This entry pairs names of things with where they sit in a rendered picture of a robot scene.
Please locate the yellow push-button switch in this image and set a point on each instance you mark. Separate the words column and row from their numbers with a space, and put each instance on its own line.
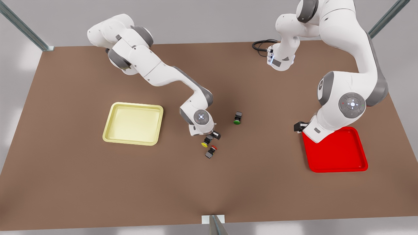
column 207, row 141

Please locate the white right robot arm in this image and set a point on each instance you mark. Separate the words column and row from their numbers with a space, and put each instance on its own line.
column 153, row 67

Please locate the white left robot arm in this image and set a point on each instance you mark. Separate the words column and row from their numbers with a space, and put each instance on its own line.
column 346, row 42

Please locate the red tray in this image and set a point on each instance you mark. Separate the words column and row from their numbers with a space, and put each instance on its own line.
column 338, row 151

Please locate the pale yellow tray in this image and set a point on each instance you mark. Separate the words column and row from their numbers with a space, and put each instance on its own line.
column 133, row 123

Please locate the red push-button switch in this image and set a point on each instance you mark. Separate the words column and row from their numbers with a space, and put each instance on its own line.
column 211, row 152

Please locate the green push-button switch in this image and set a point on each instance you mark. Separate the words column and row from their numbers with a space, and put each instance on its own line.
column 237, row 118

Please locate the silver frame post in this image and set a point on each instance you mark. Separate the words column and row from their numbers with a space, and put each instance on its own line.
column 388, row 18
column 24, row 27
column 215, row 225

